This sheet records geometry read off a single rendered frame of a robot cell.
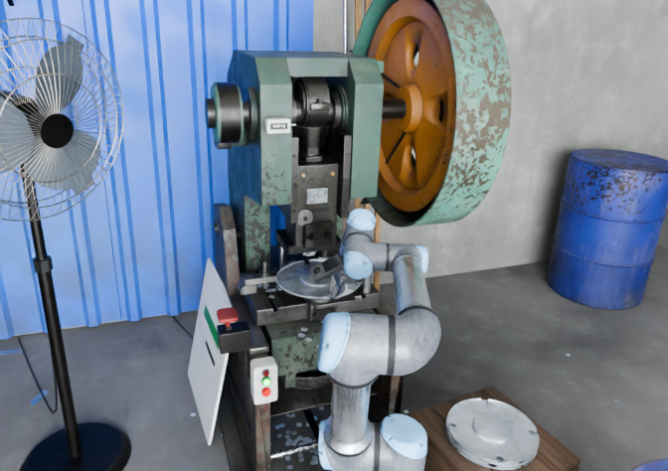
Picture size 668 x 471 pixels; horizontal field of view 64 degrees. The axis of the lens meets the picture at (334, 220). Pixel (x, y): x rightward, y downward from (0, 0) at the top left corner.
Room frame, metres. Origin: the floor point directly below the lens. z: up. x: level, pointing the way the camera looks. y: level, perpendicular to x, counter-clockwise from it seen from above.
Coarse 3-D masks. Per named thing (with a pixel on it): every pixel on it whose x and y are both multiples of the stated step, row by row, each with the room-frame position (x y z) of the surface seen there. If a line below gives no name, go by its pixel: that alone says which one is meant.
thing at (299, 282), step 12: (288, 264) 1.73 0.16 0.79; (300, 264) 1.74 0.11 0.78; (312, 264) 1.75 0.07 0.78; (276, 276) 1.63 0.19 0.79; (288, 276) 1.65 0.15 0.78; (300, 276) 1.65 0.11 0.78; (288, 288) 1.56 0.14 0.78; (300, 288) 1.56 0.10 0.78; (312, 288) 1.57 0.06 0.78; (324, 288) 1.57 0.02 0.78
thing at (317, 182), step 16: (304, 160) 1.72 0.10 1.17; (320, 160) 1.73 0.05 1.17; (304, 176) 1.66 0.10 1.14; (320, 176) 1.68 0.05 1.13; (336, 176) 1.70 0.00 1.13; (304, 192) 1.67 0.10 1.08; (320, 192) 1.68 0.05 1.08; (336, 192) 1.71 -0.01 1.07; (304, 208) 1.67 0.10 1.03; (320, 208) 1.69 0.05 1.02; (336, 208) 1.71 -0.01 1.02; (288, 224) 1.73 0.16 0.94; (304, 224) 1.65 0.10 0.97; (320, 224) 1.66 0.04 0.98; (336, 224) 1.71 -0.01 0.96; (304, 240) 1.64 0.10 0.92; (320, 240) 1.66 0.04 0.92
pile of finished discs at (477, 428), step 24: (456, 408) 1.49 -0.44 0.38; (480, 408) 1.50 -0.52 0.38; (504, 408) 1.50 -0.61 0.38; (456, 432) 1.38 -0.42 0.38; (480, 432) 1.38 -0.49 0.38; (504, 432) 1.38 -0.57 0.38; (528, 432) 1.39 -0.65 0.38; (480, 456) 1.27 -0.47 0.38; (504, 456) 1.28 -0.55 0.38; (528, 456) 1.28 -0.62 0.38
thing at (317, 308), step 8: (344, 296) 1.52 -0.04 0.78; (352, 296) 1.52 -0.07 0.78; (312, 304) 1.48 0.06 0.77; (320, 304) 1.47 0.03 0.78; (328, 304) 1.47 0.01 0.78; (336, 304) 1.48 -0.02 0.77; (344, 304) 1.49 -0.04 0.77; (312, 312) 1.58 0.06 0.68; (320, 312) 1.59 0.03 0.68; (328, 312) 1.60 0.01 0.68; (312, 320) 1.58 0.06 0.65
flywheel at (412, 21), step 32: (416, 0) 1.84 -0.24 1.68; (384, 32) 2.05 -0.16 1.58; (416, 32) 1.89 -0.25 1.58; (384, 64) 2.11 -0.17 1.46; (448, 64) 1.62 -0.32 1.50; (384, 96) 2.10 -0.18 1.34; (416, 96) 1.82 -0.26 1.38; (448, 96) 1.60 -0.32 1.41; (384, 128) 2.08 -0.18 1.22; (416, 128) 1.83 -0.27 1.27; (448, 128) 1.58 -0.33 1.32; (384, 160) 2.05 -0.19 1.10; (416, 160) 1.82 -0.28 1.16; (448, 160) 1.57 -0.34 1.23; (384, 192) 1.96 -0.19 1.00; (416, 192) 1.76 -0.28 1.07
